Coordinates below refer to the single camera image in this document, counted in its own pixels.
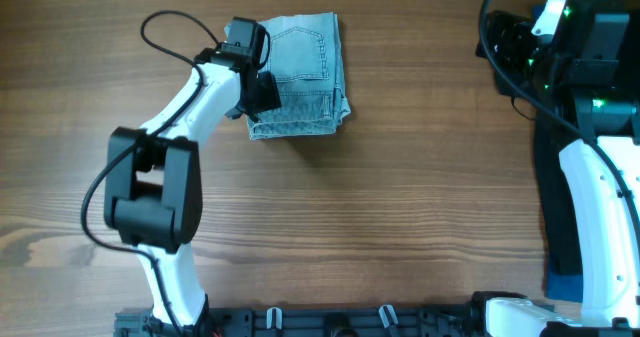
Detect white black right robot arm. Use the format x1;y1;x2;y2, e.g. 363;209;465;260
476;0;639;336

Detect black folded garment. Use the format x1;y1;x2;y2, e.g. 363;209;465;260
492;5;640;277

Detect blue cloth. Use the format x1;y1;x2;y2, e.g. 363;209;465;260
530;3;586;304

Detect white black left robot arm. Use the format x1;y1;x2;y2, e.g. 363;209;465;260
96;17;281;336

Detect light blue denim shorts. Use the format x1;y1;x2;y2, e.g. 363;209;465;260
247;12;351;140

